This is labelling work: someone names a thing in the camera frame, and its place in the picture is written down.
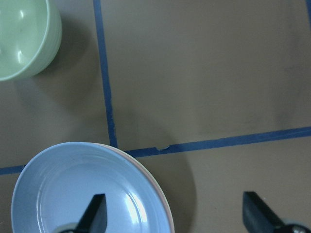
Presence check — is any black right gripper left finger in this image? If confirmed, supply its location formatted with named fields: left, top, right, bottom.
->
left=60, top=194, right=107, bottom=233

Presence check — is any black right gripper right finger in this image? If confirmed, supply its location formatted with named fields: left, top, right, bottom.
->
left=242, top=191, right=311, bottom=233

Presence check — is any blue plate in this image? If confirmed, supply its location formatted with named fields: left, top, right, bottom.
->
left=11, top=142, right=170, bottom=233

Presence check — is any pink plate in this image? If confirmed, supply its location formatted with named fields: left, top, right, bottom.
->
left=96, top=143, right=175, bottom=233

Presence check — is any mint green bowl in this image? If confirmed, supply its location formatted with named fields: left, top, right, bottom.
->
left=0, top=0, right=62, bottom=82

